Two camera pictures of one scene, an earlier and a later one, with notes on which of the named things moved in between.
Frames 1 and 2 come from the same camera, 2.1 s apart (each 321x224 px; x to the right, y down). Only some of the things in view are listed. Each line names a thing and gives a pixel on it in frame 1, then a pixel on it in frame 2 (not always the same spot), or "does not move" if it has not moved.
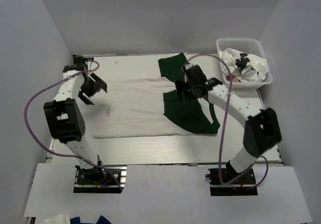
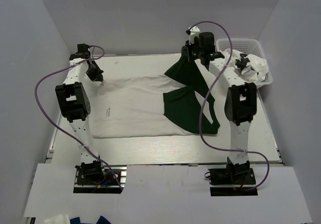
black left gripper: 98,83 -> 98,76
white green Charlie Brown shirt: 137,108 does not move
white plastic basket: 253,46 does not move
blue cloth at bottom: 102,220 does not move
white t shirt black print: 245,67 does not move
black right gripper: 181,85 -> 188,47
